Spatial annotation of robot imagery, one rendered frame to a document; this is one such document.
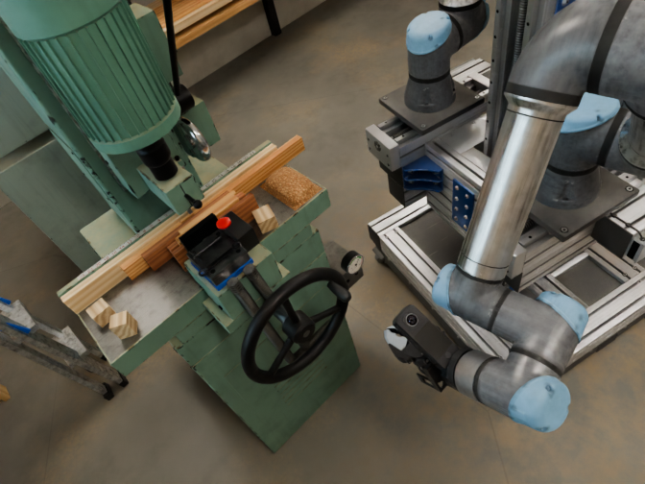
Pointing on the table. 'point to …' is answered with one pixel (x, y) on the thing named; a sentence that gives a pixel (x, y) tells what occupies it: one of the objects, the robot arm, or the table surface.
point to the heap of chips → (290, 187)
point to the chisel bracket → (173, 188)
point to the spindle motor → (98, 68)
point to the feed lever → (176, 62)
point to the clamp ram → (199, 232)
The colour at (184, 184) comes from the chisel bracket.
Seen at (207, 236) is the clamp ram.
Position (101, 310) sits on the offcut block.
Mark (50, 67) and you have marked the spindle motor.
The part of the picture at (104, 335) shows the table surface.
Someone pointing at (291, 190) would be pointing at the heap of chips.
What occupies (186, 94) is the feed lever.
